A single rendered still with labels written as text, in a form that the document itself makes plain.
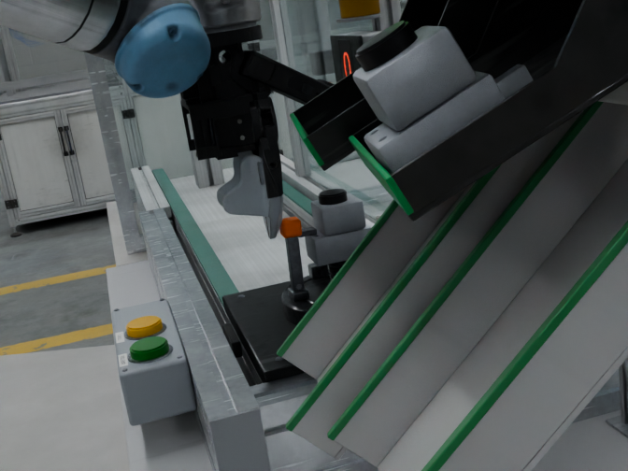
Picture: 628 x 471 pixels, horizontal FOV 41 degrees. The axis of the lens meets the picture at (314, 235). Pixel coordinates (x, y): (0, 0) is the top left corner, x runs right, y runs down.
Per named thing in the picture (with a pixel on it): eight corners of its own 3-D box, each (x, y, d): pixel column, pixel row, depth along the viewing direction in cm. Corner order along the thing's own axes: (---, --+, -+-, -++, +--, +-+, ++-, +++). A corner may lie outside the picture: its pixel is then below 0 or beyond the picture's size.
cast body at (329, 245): (318, 267, 87) (307, 202, 85) (306, 256, 91) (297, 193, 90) (393, 249, 89) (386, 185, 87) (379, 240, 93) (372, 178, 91)
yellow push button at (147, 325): (130, 349, 93) (126, 332, 93) (128, 335, 97) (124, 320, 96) (165, 340, 94) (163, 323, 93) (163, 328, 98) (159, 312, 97)
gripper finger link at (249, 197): (227, 247, 87) (211, 158, 84) (283, 235, 88) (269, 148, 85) (233, 254, 84) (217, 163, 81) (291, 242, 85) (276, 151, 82)
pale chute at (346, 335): (338, 462, 58) (285, 428, 57) (319, 380, 70) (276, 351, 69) (606, 129, 53) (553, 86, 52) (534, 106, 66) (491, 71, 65)
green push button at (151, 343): (134, 372, 86) (130, 354, 86) (131, 358, 90) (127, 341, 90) (173, 363, 87) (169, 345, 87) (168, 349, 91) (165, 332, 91)
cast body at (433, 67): (409, 201, 41) (330, 77, 39) (391, 183, 45) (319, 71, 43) (558, 102, 40) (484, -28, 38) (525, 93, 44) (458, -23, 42)
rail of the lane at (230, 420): (229, 522, 75) (206, 412, 72) (149, 264, 158) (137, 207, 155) (289, 506, 76) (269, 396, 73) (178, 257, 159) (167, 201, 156)
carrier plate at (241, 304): (266, 392, 78) (263, 370, 78) (224, 311, 101) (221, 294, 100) (502, 332, 83) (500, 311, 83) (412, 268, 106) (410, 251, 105)
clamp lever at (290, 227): (291, 292, 88) (282, 222, 86) (286, 287, 90) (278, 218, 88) (323, 286, 89) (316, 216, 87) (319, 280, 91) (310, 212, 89)
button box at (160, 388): (130, 428, 86) (118, 373, 84) (121, 354, 106) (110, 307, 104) (198, 410, 88) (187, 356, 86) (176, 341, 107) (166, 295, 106)
